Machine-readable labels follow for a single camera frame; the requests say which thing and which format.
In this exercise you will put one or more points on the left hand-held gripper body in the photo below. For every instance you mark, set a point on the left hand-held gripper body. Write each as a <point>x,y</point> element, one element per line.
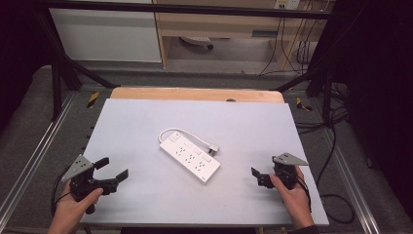
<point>79,169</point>

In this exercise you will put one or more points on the person's left hand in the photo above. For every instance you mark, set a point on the person's left hand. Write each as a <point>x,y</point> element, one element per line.
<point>69,208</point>

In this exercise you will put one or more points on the wooden table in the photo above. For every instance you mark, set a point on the wooden table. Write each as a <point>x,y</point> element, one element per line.
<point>195,95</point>

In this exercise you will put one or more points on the black curtain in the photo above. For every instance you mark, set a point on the black curtain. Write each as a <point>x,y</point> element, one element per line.
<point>19,48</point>
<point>380,97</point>

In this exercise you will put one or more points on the wooden desk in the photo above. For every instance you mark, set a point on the wooden desk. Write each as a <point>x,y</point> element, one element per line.
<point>220,27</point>

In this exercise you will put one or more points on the aluminium rail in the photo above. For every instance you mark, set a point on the aluminium rail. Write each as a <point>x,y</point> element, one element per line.
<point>354,191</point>
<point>32,159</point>

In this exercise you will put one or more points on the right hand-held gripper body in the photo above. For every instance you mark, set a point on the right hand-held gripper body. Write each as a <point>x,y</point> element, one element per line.
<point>285,167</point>

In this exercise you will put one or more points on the person's right hand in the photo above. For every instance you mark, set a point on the person's right hand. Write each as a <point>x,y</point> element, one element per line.
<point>293,201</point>

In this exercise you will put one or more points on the yellow black tape marker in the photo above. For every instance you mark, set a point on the yellow black tape marker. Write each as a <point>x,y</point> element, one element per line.
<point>302,104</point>
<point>93,99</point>

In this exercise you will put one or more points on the white wall socket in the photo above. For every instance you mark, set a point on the white wall socket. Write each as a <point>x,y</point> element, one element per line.
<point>285,4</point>

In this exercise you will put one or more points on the black metal frame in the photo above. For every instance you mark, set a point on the black metal frame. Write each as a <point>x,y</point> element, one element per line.
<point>181,11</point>

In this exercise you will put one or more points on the white board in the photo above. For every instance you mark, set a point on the white board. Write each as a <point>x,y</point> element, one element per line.
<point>156,182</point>

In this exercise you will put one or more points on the white power plug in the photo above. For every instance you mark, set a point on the white power plug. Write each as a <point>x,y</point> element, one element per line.
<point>213,148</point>

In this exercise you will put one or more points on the white cabinet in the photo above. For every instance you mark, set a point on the white cabinet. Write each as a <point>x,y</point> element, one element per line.
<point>104,35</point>

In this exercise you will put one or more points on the white power strip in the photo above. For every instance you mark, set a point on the white power strip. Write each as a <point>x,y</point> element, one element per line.
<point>191,159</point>

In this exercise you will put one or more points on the white chair base with caster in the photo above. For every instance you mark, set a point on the white chair base with caster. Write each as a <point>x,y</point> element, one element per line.
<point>198,41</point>

